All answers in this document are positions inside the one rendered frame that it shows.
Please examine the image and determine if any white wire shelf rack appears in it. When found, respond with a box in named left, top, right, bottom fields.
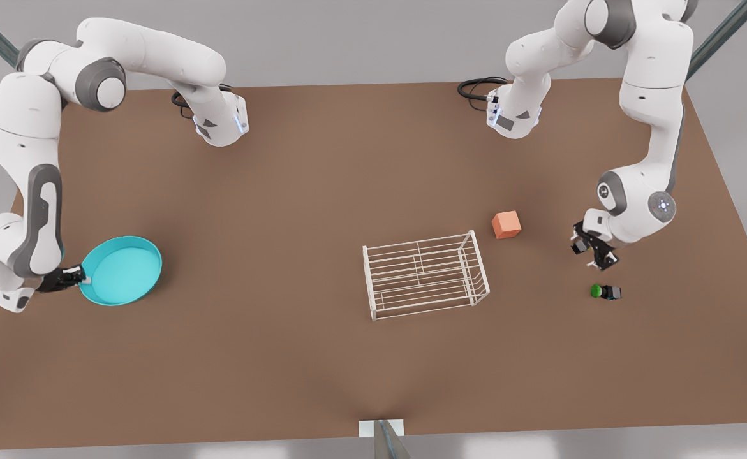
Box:
left=362, top=230, right=491, bottom=321

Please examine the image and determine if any cyan round plate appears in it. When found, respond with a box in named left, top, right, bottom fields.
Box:
left=78, top=236, right=163, bottom=307

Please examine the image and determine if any silver frame post with foot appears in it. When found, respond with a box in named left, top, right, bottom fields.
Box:
left=359, top=419, right=413, bottom=459

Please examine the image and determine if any black cable loop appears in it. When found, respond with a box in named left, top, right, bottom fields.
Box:
left=171, top=83, right=234, bottom=120
left=457, top=76, right=512, bottom=113

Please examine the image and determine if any orange cube block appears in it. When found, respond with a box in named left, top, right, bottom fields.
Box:
left=492, top=211, right=522, bottom=240

